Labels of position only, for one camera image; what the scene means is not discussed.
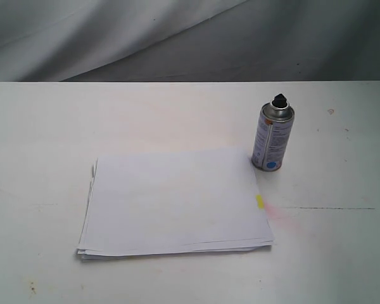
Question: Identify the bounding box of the silver spray can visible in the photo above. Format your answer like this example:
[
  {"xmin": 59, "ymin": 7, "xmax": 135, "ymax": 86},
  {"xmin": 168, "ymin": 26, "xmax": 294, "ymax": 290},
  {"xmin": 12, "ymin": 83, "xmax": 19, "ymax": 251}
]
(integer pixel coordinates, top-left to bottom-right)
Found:
[{"xmin": 251, "ymin": 94, "xmax": 295, "ymax": 172}]

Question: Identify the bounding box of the white paper stack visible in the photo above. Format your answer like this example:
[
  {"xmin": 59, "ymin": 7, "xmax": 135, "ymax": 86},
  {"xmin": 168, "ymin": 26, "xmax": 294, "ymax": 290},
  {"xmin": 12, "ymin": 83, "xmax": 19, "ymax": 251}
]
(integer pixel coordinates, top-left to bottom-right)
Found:
[{"xmin": 77, "ymin": 148, "xmax": 274, "ymax": 260}]

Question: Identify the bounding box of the grey fabric backdrop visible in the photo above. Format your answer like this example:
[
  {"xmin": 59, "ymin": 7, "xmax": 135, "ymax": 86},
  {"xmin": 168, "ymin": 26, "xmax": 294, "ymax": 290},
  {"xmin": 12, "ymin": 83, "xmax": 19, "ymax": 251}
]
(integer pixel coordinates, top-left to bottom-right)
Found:
[{"xmin": 0, "ymin": 1, "xmax": 380, "ymax": 82}]

